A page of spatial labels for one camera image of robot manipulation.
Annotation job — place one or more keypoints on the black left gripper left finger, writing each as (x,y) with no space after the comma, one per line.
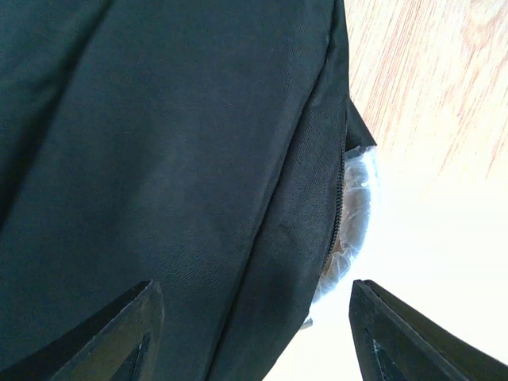
(120,342)

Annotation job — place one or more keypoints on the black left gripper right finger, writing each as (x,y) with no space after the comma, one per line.
(394,341)

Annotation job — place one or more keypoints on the black student backpack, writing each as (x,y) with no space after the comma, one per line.
(197,144)

